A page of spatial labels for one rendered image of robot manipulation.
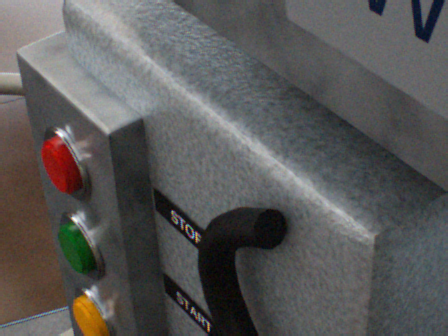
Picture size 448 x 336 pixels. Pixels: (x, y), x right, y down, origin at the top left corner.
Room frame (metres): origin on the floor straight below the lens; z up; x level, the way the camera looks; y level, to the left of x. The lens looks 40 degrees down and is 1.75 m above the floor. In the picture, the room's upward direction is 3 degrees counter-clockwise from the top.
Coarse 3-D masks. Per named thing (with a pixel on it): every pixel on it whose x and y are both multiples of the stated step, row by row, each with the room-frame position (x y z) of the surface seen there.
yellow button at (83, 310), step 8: (80, 304) 0.34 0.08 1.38; (88, 304) 0.34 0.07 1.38; (80, 312) 0.34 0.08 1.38; (88, 312) 0.34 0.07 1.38; (96, 312) 0.33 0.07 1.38; (80, 320) 0.34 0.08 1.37; (88, 320) 0.33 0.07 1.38; (96, 320) 0.33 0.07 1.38; (88, 328) 0.33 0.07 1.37; (96, 328) 0.33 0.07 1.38; (104, 328) 0.33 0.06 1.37
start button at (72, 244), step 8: (64, 224) 0.34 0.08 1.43; (64, 232) 0.34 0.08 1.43; (72, 232) 0.34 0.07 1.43; (64, 240) 0.34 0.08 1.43; (72, 240) 0.33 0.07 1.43; (80, 240) 0.33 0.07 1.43; (64, 248) 0.34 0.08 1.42; (72, 248) 0.33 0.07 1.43; (80, 248) 0.33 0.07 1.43; (72, 256) 0.34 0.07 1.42; (80, 256) 0.33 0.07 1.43; (88, 256) 0.33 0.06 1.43; (72, 264) 0.34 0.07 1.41; (80, 264) 0.33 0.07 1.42; (88, 264) 0.33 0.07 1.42; (80, 272) 0.33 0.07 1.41; (88, 272) 0.33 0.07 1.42
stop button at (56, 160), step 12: (48, 144) 0.34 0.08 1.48; (60, 144) 0.34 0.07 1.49; (48, 156) 0.34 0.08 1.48; (60, 156) 0.33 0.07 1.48; (48, 168) 0.34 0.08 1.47; (60, 168) 0.33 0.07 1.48; (72, 168) 0.33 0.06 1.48; (60, 180) 0.33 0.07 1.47; (72, 180) 0.33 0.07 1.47; (72, 192) 0.33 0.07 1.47
